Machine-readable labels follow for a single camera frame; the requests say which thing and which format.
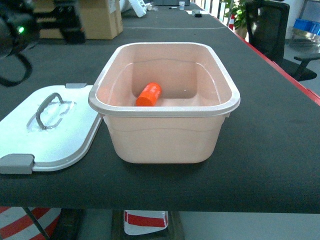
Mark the white box lid grey handle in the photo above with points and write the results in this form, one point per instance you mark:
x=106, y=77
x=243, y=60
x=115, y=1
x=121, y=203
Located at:
x=50, y=130

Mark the red white traffic cone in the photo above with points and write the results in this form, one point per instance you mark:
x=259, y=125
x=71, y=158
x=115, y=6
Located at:
x=39, y=223

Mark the white paper cup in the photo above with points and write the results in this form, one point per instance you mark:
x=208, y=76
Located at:
x=181, y=5

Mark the green potted plant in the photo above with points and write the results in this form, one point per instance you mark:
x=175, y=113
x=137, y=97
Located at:
x=233, y=14

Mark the cardboard box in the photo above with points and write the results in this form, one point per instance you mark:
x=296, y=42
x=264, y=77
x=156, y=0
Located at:
x=101, y=19

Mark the pink plastic storage box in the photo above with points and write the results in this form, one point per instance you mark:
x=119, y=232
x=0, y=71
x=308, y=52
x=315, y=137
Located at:
x=198, y=94

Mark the red white cone centre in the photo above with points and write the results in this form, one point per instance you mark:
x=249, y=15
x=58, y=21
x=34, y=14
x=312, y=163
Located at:
x=146, y=225

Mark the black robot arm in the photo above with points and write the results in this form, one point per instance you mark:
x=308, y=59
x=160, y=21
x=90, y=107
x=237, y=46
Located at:
x=20, y=27

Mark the orange cylindrical capacitor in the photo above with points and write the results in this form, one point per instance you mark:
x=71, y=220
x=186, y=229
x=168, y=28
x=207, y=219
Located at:
x=149, y=96

